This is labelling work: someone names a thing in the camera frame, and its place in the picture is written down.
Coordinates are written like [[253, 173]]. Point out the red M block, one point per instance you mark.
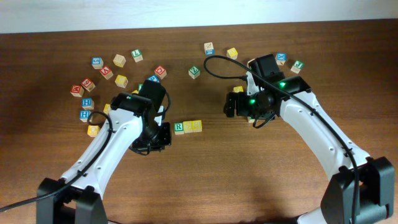
[[77, 90]]

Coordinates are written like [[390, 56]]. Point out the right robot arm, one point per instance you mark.
[[361, 188]]

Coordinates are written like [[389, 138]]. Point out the wood block blue side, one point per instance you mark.
[[209, 48]]

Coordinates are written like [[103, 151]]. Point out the plain wood yellow block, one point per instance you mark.
[[119, 60]]

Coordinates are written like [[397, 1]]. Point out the yellow O block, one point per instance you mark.
[[107, 108]]

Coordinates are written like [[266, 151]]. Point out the blue H block lower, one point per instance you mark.
[[84, 115]]

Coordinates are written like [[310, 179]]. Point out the green L block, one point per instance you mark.
[[137, 55]]

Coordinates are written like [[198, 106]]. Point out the green Z block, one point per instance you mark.
[[194, 72]]

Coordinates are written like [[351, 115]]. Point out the yellow block bottom left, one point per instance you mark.
[[93, 131]]

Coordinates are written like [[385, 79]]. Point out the yellow block upper left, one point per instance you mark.
[[121, 81]]

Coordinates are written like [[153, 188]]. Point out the red 6 block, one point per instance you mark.
[[88, 84]]

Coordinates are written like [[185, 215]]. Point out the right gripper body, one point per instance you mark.
[[249, 104]]

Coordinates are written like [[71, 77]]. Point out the yellow S block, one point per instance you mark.
[[197, 126], [188, 126]]

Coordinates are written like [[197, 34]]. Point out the yellow block top right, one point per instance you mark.
[[232, 53]]

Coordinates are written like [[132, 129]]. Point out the blue H block upper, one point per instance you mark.
[[87, 104]]

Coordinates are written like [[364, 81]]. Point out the blue P block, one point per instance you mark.
[[154, 78]]

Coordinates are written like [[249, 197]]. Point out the red A block upper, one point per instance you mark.
[[106, 72]]

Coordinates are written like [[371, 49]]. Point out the yellow block centre right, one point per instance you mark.
[[238, 89]]

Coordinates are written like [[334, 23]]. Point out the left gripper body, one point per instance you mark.
[[155, 138]]

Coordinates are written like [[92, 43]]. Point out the blue 5 block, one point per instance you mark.
[[97, 62]]

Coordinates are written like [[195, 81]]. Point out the blue h block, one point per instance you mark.
[[87, 104], [84, 115]]

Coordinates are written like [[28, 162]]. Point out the red Q block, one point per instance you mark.
[[160, 71]]

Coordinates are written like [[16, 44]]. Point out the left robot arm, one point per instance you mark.
[[135, 122]]

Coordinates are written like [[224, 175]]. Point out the blue X block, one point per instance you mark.
[[280, 58]]

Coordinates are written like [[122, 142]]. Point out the green J block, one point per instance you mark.
[[297, 66]]

